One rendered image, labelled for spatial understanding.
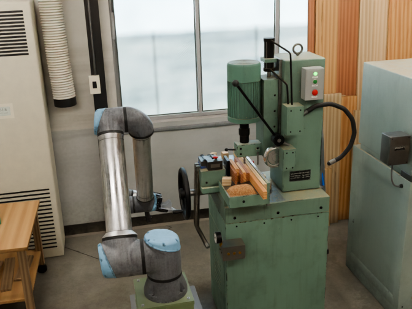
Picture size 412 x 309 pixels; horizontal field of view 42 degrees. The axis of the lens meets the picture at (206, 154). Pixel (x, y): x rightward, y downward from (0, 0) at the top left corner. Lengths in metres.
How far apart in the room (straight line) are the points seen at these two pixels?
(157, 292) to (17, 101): 1.87
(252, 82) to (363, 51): 1.74
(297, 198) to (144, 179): 0.81
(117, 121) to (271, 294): 1.36
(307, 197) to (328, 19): 1.68
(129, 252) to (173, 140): 2.01
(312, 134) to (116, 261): 1.26
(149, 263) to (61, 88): 1.86
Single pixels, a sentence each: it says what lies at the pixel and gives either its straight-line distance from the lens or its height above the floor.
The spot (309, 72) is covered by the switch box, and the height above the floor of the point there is 1.46.
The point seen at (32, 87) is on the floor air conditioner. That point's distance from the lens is 3.73.
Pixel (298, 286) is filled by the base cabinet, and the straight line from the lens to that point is 3.16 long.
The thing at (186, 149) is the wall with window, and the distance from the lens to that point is 4.21.
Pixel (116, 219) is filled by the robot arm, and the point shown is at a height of 0.99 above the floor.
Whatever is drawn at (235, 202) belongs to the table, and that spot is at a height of 0.87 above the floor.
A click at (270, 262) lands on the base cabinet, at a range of 3.02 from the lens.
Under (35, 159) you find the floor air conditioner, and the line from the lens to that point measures 3.86.
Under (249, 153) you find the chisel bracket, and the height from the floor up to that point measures 1.02.
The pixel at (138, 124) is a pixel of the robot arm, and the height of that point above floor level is 1.33.
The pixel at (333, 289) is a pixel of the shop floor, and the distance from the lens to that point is 3.66.
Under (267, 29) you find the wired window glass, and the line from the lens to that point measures 4.25.
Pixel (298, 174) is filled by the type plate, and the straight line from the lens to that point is 2.97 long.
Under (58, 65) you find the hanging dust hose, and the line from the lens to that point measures 3.80.
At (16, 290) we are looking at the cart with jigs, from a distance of 3.53.
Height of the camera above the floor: 2.00
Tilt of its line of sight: 20 degrees down
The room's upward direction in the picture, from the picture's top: 2 degrees counter-clockwise
